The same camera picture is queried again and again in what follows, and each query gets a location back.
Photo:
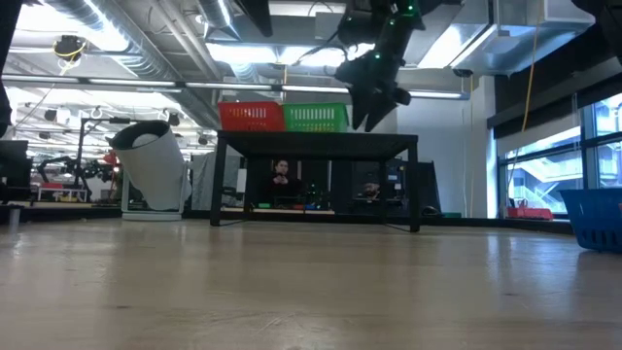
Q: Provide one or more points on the black background stand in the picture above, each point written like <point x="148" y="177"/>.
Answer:
<point x="80" y="141"/>

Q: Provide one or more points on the black mesh shelf riser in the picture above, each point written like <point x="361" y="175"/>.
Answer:
<point x="316" y="143"/>

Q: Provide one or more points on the black background robot arm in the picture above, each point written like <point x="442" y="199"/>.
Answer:
<point x="73" y="167"/>

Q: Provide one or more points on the red plastic basket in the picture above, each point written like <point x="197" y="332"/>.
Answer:
<point x="250" y="116"/>

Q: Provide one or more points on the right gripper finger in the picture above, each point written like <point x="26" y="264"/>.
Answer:
<point x="359" y="109"/>
<point x="379" y="114"/>

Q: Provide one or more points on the green plastic basket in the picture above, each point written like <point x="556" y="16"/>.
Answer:
<point x="316" y="117"/>

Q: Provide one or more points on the red background tray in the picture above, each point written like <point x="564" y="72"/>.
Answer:
<point x="529" y="213"/>

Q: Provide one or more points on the white paper sign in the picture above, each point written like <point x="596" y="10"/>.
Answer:
<point x="241" y="181"/>

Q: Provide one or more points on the blue plastic basket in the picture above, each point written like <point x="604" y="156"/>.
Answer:
<point x="597" y="219"/>

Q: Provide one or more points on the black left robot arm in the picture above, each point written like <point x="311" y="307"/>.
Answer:
<point x="6" y="48"/>

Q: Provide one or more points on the white cylindrical desk lamp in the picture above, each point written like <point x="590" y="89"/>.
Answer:
<point x="155" y="165"/>

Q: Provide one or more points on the long ceiling light bar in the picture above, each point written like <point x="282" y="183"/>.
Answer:
<point x="218" y="86"/>

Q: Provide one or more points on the silver rectangular air duct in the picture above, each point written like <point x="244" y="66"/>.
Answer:
<point x="525" y="44"/>

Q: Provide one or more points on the person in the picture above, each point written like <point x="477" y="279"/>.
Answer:
<point x="281" y="182"/>
<point x="371" y="189"/>

